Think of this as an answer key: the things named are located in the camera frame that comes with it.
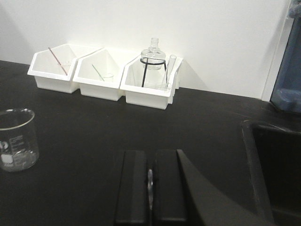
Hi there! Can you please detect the red stirring rod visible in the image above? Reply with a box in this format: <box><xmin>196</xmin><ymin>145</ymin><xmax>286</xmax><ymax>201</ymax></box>
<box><xmin>48</xmin><ymin>47</ymin><xmax>68</xmax><ymax>76</ymax></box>

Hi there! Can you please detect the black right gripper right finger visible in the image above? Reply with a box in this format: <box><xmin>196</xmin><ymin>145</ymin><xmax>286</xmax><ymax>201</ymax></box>
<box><xmin>153</xmin><ymin>149</ymin><xmax>273</xmax><ymax>226</ymax></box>

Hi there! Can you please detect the middle white storage bin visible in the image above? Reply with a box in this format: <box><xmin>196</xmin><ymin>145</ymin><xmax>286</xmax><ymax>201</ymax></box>
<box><xmin>73</xmin><ymin>48</ymin><xmax>138</xmax><ymax>101</ymax></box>

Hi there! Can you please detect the right white storage bin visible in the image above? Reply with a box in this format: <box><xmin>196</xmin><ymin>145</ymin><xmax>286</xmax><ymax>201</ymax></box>
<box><xmin>120</xmin><ymin>56</ymin><xmax>183</xmax><ymax>110</ymax></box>

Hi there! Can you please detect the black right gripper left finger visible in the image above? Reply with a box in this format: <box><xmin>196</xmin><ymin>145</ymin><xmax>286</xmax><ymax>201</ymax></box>
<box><xmin>114</xmin><ymin>150</ymin><xmax>148</xmax><ymax>224</ymax></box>

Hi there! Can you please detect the left white storage bin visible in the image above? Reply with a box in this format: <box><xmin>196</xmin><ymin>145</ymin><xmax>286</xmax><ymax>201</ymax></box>
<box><xmin>28</xmin><ymin>44</ymin><xmax>101</xmax><ymax>93</ymax></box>

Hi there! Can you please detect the clear round glass flask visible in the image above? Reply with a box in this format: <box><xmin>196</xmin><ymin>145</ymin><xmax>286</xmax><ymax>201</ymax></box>
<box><xmin>141</xmin><ymin>38</ymin><xmax>166</xmax><ymax>70</ymax></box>

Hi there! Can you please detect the black lab sink basin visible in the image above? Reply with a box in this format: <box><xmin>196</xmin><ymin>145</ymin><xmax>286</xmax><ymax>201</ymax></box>
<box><xmin>242</xmin><ymin>121</ymin><xmax>301</xmax><ymax>226</ymax></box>

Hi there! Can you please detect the white storage bin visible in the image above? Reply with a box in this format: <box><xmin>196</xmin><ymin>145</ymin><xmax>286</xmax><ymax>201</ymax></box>
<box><xmin>73</xmin><ymin>48</ymin><xmax>138</xmax><ymax>101</ymax></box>
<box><xmin>28</xmin><ymin>44</ymin><xmax>101</xmax><ymax>93</ymax></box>
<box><xmin>120</xmin><ymin>56</ymin><xmax>183</xmax><ymax>110</ymax></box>

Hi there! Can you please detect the clear glass beaker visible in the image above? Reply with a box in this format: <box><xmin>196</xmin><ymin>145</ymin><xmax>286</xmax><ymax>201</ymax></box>
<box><xmin>0</xmin><ymin>108</ymin><xmax>39</xmax><ymax>172</ymax></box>

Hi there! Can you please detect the small glass dish middle bin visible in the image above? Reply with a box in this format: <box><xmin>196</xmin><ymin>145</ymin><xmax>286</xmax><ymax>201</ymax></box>
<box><xmin>100</xmin><ymin>73</ymin><xmax>114</xmax><ymax>82</ymax></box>

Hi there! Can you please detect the blue plastic container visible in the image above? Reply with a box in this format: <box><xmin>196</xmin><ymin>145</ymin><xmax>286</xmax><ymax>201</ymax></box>
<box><xmin>270</xmin><ymin>0</ymin><xmax>301</xmax><ymax>113</ymax></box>

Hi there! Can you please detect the clear glass test tube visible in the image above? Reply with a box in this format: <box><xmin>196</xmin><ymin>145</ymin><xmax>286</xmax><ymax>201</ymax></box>
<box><xmin>162</xmin><ymin>55</ymin><xmax>177</xmax><ymax>90</ymax></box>

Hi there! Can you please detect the black wire flask stand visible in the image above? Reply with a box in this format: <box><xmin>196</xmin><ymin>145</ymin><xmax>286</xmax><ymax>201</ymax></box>
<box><xmin>140</xmin><ymin>56</ymin><xmax>166</xmax><ymax>87</ymax></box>

